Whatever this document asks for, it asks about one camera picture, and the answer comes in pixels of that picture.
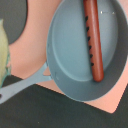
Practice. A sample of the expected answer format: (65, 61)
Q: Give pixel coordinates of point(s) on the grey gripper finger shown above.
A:
(5, 61)

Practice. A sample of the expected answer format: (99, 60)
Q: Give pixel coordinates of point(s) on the grey frying pan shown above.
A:
(69, 52)

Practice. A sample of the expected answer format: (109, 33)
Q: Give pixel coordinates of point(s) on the brown toy sausage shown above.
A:
(93, 36)

